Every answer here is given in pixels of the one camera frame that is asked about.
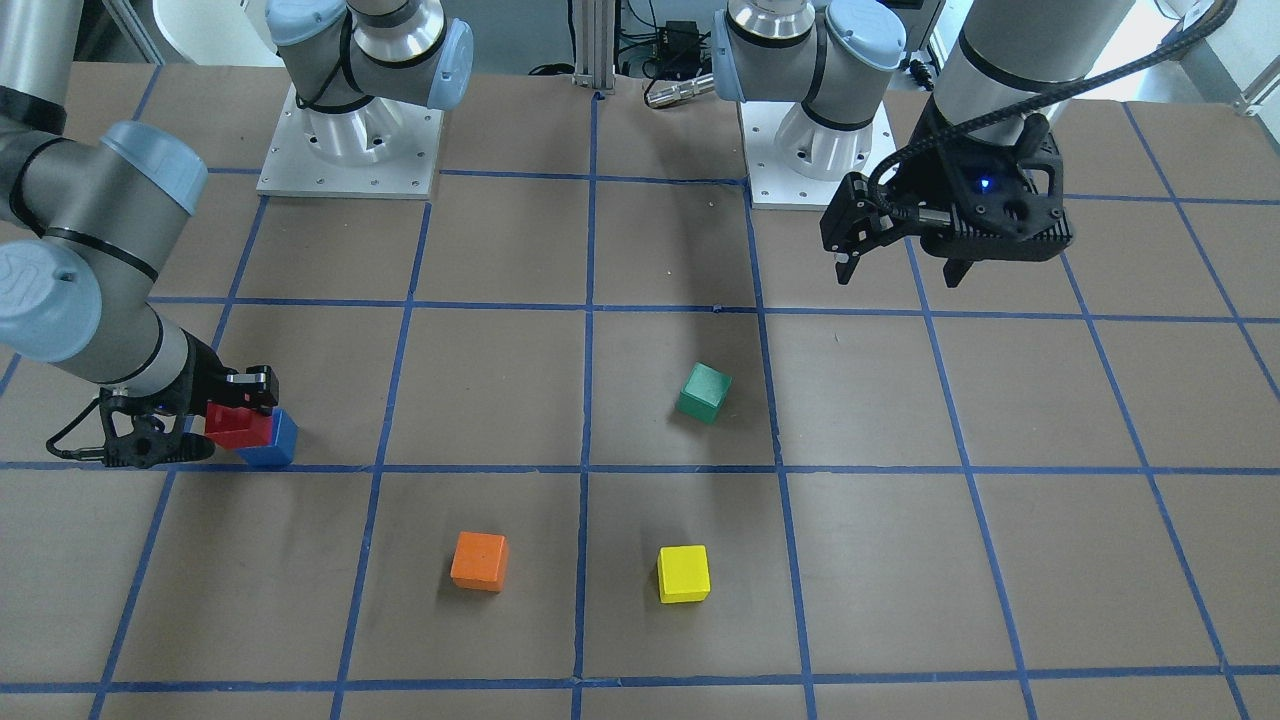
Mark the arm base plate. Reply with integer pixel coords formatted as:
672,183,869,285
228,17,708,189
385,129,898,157
256,88,445,201
739,102,896,211

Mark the orange wooden block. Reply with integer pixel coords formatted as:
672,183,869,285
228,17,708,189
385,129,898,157
449,530,509,593

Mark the green wooden block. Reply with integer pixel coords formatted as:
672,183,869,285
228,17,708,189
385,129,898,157
675,363,733,424

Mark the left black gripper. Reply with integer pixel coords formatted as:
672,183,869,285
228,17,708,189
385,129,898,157
820,113,1074,288

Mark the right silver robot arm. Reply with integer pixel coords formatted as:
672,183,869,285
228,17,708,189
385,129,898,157
3,1,475,469

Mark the yellow wooden block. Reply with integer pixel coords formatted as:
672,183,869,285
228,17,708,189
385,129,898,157
657,544,710,603

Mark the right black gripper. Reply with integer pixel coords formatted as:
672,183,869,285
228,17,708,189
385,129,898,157
99,334,280,469

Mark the red wooden block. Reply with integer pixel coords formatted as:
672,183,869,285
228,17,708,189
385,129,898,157
204,401,274,450

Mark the blue wooden block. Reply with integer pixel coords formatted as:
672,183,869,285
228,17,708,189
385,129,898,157
236,407,300,468

